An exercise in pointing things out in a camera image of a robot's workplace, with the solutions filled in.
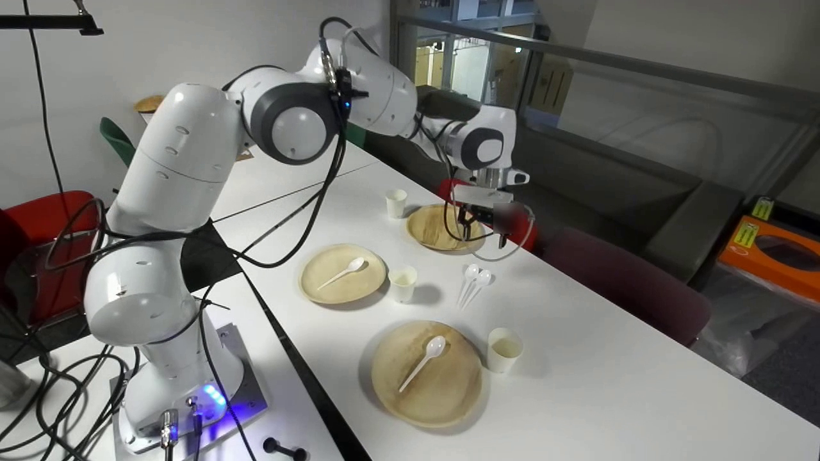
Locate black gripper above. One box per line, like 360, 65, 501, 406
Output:
458, 185, 513, 238

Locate orange recycling bin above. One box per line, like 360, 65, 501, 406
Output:
718, 214, 820, 302

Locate red office chair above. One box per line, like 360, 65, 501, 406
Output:
0, 190, 99, 328

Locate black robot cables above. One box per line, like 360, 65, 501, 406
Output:
0, 14, 360, 461

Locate near wooden plate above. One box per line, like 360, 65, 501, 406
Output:
369, 320, 486, 429

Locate green chair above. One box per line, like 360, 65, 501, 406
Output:
99, 117, 135, 163

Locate far white paper cup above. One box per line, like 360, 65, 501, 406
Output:
385, 190, 408, 219

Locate white paper cup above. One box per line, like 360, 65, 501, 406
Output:
486, 328, 523, 373
385, 190, 408, 219
390, 266, 418, 302

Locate middle wooden plate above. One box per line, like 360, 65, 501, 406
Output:
300, 242, 387, 306

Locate near white paper cup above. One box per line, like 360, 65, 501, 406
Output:
486, 328, 523, 373

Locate white spoon on middle plate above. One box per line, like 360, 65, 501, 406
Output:
314, 256, 369, 288

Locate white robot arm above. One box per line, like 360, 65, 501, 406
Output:
84, 37, 527, 434

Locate far wooden plate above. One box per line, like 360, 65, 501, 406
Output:
404, 205, 486, 252

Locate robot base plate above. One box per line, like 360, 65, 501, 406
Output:
114, 323, 267, 452

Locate wooden plate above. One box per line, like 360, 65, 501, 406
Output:
300, 242, 387, 306
369, 320, 486, 429
404, 205, 486, 252

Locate dark maroon chair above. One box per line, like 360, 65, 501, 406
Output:
539, 227, 710, 345

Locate white spoon on plate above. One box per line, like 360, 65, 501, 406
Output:
314, 256, 369, 288
396, 336, 448, 393

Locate white spoon on near plate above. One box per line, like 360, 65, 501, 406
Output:
396, 336, 448, 393

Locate middle white paper cup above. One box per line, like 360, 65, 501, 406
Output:
390, 266, 418, 302

